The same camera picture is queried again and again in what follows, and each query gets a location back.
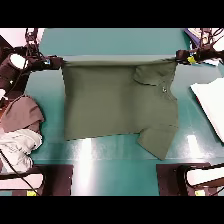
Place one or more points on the olive green shirt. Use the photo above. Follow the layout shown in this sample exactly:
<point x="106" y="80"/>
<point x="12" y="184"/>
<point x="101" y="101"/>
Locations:
<point x="113" y="100"/>

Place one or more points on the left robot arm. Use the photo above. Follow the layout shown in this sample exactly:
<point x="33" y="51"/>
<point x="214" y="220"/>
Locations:
<point x="13" y="71"/>

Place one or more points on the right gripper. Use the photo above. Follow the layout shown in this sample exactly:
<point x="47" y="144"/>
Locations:
<point x="182" y="56"/>

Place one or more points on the white garment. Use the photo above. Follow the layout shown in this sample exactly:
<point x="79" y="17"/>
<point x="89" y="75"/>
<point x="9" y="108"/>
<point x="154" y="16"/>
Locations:
<point x="211" y="100"/>

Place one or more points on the brown garment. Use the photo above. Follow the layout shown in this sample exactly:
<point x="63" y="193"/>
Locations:
<point x="21" y="113"/>

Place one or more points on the pale grey garment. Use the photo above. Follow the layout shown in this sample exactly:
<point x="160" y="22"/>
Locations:
<point x="16" y="146"/>

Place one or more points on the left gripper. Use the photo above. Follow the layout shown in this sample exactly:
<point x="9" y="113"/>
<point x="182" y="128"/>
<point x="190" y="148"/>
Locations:
<point x="55" y="62"/>

